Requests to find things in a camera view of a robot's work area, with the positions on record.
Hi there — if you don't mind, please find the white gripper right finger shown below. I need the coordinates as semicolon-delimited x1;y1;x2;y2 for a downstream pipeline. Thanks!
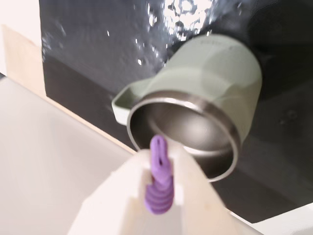
168;143;246;235

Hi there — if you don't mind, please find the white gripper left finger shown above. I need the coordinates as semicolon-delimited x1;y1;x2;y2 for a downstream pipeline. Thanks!
67;148;152;235

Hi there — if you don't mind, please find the purple pen grip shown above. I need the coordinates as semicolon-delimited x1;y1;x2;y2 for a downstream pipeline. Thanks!
144;134;175;215

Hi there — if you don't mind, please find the pale green steel cup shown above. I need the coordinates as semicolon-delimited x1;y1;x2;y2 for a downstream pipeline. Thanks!
112;34;264;183

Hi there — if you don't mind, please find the black table mat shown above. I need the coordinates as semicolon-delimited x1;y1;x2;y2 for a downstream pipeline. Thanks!
39;0;313;224

